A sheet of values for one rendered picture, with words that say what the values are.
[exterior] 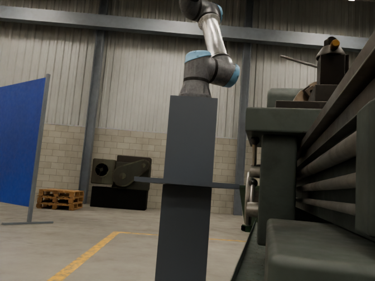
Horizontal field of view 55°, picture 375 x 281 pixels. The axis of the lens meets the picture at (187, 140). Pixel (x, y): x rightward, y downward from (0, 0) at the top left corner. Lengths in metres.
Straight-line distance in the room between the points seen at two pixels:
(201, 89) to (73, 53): 11.38
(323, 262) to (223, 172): 11.37
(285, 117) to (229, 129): 10.98
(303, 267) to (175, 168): 1.23
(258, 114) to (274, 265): 0.63
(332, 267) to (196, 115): 1.27
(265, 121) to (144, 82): 11.26
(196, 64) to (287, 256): 1.38
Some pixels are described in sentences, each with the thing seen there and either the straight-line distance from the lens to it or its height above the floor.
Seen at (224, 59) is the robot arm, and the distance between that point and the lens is 1.70.
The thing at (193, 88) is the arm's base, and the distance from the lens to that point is 1.56.
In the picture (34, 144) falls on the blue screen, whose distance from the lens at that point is 6.15.
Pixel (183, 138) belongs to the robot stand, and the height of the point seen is 0.92.
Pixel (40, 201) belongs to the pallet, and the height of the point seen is 0.16.
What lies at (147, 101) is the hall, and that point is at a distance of 11.94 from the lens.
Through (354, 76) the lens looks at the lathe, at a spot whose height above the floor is 0.84.
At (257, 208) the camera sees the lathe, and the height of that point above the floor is 0.69.
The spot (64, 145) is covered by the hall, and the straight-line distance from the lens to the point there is 12.10.
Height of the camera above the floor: 0.72
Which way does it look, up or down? 7 degrees up
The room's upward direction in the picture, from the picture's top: 4 degrees clockwise
